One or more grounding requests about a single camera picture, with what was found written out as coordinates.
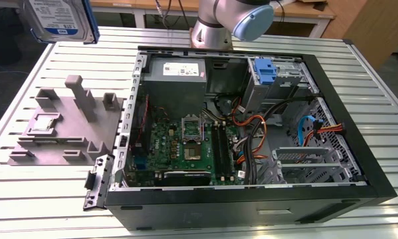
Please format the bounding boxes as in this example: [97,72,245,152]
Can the orange red yellow power wire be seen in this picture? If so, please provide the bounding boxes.
[304,122,346,148]

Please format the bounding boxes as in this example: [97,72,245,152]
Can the hard disk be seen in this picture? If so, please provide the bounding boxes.
[28,0,101,45]

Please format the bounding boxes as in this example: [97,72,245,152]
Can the metal socket cover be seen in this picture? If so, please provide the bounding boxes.
[181,115,206,145]

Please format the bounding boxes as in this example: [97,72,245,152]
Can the grey power supply unit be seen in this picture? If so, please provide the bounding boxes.
[142,57,209,120]

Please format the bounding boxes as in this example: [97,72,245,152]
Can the black RAM slot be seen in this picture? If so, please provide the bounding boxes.
[211,121,227,181]

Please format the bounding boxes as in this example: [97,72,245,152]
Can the CPU socket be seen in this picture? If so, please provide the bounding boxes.
[182,144,205,161]

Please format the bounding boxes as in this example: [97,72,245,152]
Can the green motherboard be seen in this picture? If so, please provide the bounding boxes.
[126,119,250,186]

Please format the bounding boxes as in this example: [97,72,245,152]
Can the silver drive cage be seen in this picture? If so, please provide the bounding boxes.
[242,57,320,113]

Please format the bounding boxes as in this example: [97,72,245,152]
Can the black graphics card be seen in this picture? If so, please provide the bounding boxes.
[154,169,213,186]

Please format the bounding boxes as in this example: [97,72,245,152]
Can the blue plastic drive latch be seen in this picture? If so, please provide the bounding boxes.
[254,57,276,85]

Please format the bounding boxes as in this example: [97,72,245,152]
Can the grey parts rack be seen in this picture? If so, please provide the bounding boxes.
[6,76,126,168]

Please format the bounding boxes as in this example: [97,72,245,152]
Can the black PC case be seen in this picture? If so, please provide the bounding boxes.
[105,45,398,231]

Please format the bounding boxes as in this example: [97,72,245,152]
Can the green RAM stick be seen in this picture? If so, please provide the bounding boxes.
[32,139,67,146]

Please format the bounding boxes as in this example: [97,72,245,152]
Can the silver CPU chip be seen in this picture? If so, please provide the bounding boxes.
[32,118,58,131]

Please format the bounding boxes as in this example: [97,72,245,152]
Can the wooden desk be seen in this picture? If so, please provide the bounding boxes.
[274,0,338,38]

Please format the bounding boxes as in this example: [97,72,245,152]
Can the wooden cabinet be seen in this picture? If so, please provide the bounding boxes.
[345,0,398,70]

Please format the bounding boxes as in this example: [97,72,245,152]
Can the black office chair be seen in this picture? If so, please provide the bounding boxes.
[0,7,24,66]

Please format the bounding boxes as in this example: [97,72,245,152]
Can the thin red wire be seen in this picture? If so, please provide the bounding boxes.
[129,94,150,151]

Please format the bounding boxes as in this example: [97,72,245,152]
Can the orange red wire bundle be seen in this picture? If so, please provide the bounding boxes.
[231,115,269,160]

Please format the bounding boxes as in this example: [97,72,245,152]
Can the black cable bundle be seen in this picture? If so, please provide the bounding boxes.
[243,96,318,185]

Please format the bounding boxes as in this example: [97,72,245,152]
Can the blue wire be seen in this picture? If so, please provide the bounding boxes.
[297,115,325,147]

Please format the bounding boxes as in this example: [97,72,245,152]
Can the silver expansion slot bracket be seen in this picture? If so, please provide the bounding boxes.
[83,153,117,212]

